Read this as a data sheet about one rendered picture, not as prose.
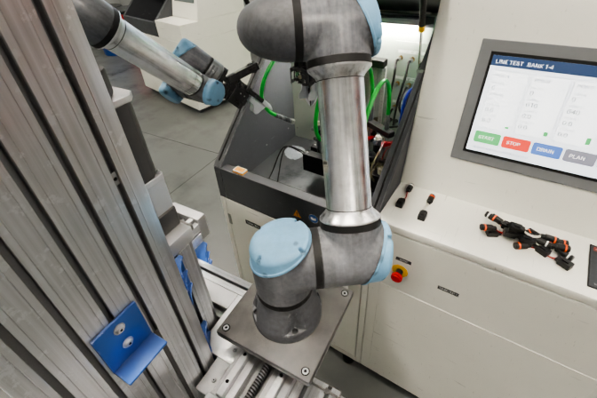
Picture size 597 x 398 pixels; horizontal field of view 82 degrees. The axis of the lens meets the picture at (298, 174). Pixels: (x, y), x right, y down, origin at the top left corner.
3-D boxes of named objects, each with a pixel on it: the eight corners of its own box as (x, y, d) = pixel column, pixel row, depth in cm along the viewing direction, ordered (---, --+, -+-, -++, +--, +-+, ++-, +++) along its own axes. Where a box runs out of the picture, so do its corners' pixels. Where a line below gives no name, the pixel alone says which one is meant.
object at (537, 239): (474, 239, 97) (479, 225, 94) (481, 217, 104) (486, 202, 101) (572, 273, 86) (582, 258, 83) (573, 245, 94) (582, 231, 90)
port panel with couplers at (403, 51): (385, 119, 143) (393, 42, 125) (388, 115, 146) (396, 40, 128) (416, 126, 137) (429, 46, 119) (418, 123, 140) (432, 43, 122)
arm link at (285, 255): (254, 261, 75) (245, 215, 67) (316, 255, 75) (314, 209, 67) (254, 312, 65) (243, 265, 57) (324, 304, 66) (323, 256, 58)
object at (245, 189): (226, 198, 148) (219, 168, 138) (234, 193, 151) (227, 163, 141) (360, 255, 119) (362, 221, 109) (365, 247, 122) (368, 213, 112)
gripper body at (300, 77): (290, 84, 115) (287, 48, 108) (304, 76, 121) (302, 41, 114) (309, 89, 112) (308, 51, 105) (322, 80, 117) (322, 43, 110)
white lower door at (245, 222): (245, 295, 188) (223, 199, 148) (248, 291, 190) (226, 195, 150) (354, 358, 158) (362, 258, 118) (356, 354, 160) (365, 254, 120)
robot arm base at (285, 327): (301, 356, 68) (298, 329, 62) (239, 323, 74) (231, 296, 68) (332, 297, 78) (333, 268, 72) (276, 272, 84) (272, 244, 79)
